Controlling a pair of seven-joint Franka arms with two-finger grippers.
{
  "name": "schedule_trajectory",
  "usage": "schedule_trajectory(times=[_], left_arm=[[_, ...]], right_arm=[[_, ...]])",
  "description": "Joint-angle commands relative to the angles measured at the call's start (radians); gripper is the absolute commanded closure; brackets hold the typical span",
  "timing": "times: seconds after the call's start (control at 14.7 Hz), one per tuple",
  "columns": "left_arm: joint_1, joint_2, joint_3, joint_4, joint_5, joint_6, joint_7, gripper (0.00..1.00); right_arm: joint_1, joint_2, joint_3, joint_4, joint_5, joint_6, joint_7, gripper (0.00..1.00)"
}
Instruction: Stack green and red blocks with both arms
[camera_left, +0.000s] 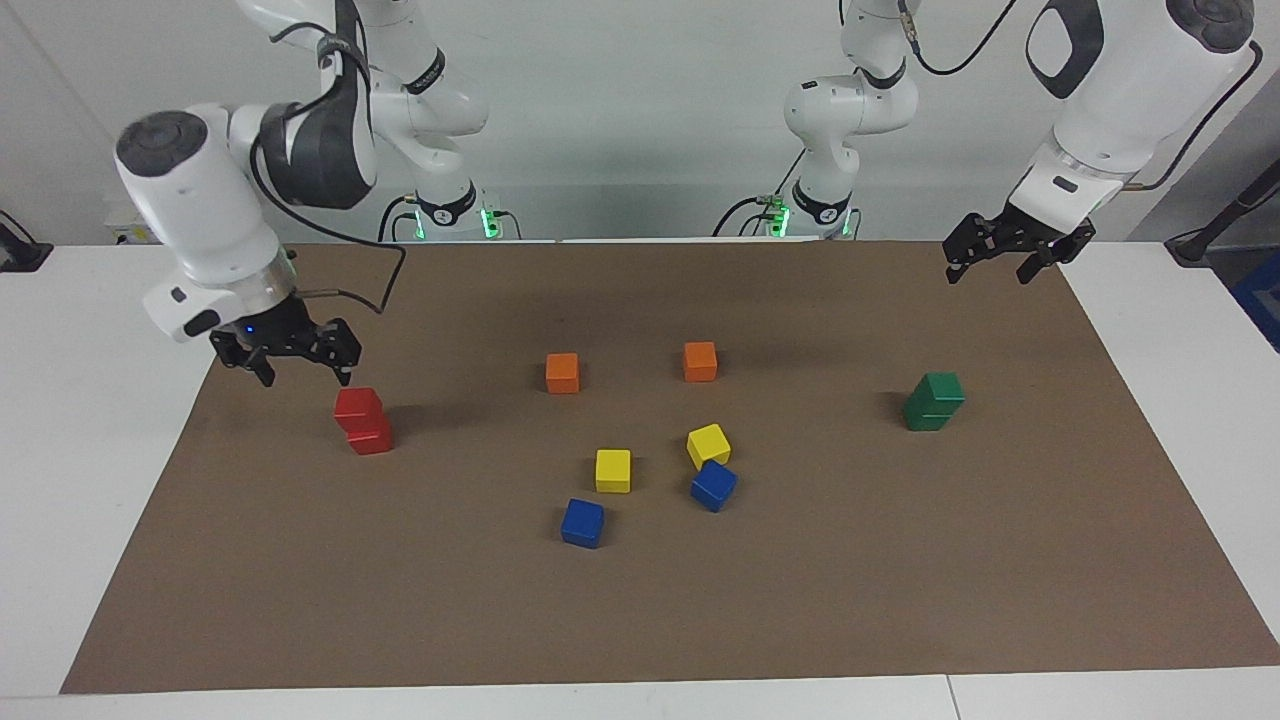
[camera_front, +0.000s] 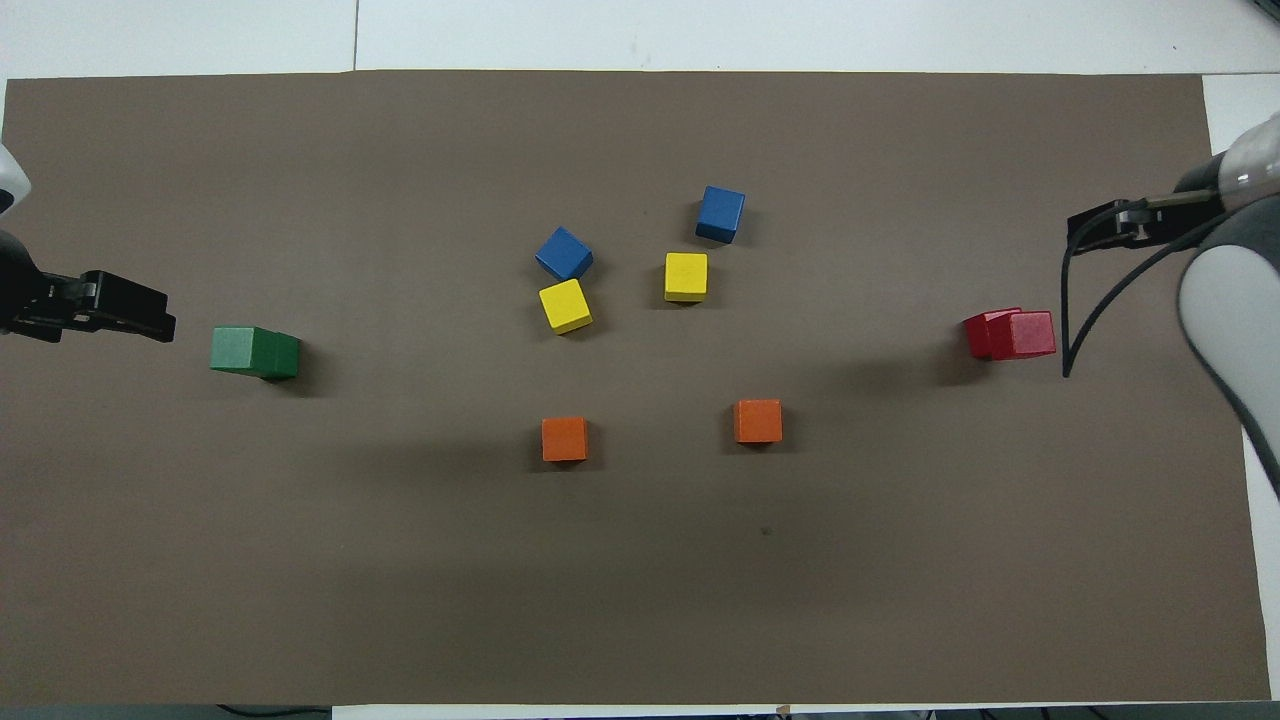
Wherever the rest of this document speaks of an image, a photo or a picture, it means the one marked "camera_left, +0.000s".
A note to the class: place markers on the blue wooden cube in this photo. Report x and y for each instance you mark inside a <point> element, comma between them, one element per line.
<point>582,522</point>
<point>713,486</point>

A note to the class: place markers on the green wooden cube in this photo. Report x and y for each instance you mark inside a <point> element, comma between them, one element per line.
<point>925,418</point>
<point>942,388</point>

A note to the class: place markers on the blue crate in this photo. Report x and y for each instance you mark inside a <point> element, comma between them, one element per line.
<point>1262,300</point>

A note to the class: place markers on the yellow wooden cube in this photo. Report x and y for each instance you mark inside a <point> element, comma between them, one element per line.
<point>708,445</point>
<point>613,470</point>

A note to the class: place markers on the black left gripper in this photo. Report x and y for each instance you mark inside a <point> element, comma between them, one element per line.
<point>1028,230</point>

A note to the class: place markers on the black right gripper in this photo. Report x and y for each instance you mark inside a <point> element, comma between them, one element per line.
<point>265,325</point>

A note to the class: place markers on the red wooden cube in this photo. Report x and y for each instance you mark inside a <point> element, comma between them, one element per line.
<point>357,404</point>
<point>371,440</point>

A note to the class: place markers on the white box with yellow labels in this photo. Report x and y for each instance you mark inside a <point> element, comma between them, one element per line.
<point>125,232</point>

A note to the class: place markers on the black table clamp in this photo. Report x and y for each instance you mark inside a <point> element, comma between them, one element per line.
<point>20,255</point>

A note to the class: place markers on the orange wooden cube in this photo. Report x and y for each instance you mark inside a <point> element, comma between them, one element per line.
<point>700,360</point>
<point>562,372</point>

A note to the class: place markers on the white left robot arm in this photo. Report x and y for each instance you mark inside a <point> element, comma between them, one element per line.
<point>1120,110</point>

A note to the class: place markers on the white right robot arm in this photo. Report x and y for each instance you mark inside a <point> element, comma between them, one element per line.
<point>200,210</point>

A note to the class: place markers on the brown paper table mat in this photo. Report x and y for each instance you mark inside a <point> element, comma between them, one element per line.
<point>400,600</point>

